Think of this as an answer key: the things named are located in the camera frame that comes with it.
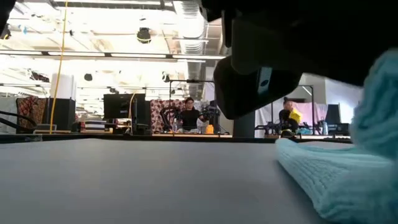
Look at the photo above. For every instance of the light blue microfiber towel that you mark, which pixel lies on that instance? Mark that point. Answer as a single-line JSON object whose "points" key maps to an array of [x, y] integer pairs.
{"points": [[342, 180]]}

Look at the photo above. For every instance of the pink cloth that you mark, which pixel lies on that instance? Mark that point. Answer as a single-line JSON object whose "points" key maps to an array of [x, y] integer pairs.
{"points": [[311, 112]]}

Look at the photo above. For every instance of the yellow cloth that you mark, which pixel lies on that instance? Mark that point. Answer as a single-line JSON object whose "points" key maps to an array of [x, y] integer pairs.
{"points": [[296, 115]]}

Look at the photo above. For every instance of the person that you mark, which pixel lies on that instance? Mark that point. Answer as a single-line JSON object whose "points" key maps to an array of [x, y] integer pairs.
{"points": [[190, 118], [284, 119]]}

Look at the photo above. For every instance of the black door panel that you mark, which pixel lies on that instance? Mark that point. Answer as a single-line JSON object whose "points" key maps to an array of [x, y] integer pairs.
{"points": [[244, 127]]}

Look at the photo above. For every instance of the orange object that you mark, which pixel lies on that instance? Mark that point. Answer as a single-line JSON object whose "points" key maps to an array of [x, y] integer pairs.
{"points": [[210, 129]]}

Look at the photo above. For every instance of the red floral cloth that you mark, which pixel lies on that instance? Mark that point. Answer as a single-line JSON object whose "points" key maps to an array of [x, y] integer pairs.
{"points": [[158, 112]]}

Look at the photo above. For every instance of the long ceiling light strip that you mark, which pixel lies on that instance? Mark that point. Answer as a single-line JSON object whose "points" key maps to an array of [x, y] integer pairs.
{"points": [[140, 55]]}

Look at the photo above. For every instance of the black monitor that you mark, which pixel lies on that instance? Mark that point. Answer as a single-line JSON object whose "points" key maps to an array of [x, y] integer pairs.
{"points": [[121, 105]]}

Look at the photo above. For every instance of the brown patterned cloth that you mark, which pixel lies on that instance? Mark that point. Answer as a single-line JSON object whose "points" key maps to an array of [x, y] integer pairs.
{"points": [[29, 112]]}

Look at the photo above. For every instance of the black curved tube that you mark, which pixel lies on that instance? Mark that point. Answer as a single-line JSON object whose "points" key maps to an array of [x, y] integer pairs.
{"points": [[25, 117]]}

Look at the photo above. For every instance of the black rig frame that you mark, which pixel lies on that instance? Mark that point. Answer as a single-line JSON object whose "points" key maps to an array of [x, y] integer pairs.
{"points": [[312, 105], [192, 81]]}

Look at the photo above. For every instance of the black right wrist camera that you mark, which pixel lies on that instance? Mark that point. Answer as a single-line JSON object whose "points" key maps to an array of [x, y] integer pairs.
{"points": [[242, 93]]}

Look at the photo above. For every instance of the ribbed silver ventilation duct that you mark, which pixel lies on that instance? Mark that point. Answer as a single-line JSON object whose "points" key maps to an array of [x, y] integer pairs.
{"points": [[191, 28]]}

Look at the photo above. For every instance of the black aluminium table frame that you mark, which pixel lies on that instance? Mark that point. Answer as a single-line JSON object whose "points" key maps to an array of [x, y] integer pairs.
{"points": [[93, 137]]}

